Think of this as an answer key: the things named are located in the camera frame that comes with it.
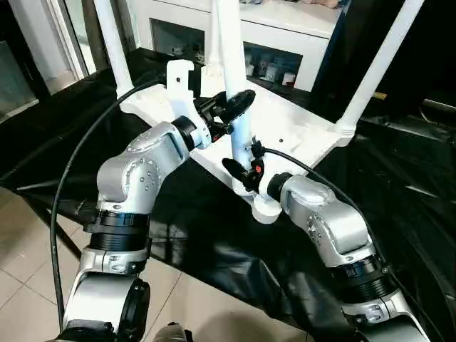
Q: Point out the white plastic table leg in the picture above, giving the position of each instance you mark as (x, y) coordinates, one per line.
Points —
(211, 39)
(231, 71)
(381, 64)
(114, 43)

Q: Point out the white plastic table top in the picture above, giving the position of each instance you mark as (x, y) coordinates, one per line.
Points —
(299, 125)

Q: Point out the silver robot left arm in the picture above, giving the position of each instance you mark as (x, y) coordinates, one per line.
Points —
(135, 185)

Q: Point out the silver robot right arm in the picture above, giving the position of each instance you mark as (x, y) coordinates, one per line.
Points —
(335, 228)

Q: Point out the white glass-door cabinet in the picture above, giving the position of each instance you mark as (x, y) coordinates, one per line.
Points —
(278, 32)

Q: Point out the black work mat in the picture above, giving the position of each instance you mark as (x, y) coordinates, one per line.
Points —
(406, 192)

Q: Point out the black stand leg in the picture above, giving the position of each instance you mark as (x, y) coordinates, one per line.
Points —
(60, 228)

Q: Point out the black backdrop cloth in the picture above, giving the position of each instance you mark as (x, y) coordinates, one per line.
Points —
(427, 50)

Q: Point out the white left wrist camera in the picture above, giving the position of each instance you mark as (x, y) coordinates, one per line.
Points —
(182, 85)

